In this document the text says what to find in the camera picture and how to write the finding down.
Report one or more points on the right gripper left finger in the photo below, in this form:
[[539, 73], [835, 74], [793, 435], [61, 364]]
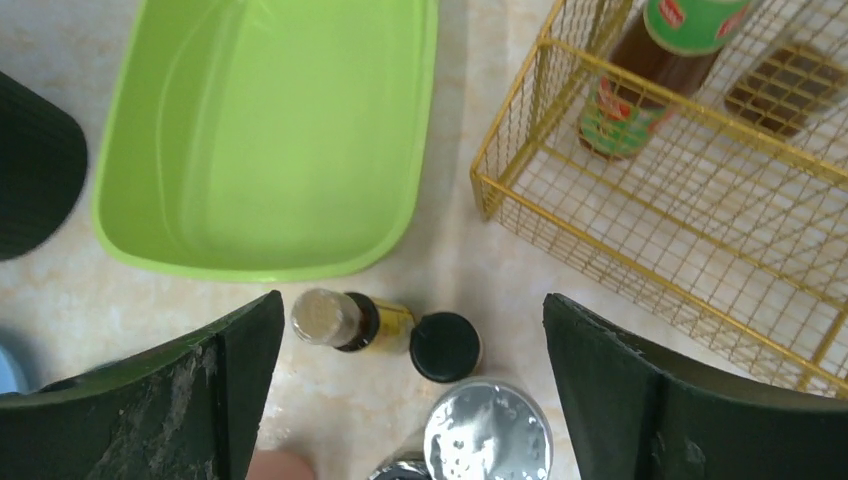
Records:
[[189, 408]]

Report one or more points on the dark sauce dispenser bottle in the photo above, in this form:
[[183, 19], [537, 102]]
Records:
[[788, 89]]

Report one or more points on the pink mug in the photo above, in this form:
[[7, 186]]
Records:
[[279, 465]]

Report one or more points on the silver lid glass jar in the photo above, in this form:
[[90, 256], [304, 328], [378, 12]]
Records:
[[486, 428]]

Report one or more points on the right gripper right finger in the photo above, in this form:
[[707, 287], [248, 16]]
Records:
[[638, 410]]

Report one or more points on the gold wire basket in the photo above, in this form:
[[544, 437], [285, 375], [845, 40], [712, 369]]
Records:
[[732, 234]]

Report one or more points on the green label sauce bottle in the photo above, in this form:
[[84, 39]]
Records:
[[672, 44]]

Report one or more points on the black plastic trash bin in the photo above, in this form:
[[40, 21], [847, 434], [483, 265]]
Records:
[[44, 163]]

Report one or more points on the blue plate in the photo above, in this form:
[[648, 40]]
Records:
[[13, 379]]

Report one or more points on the green plastic basin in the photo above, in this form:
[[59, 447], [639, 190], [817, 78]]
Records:
[[266, 141]]

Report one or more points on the small black cap bottle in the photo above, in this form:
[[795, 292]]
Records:
[[445, 347]]

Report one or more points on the small yellow label bottle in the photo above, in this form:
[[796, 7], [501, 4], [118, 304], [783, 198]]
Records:
[[352, 322]]

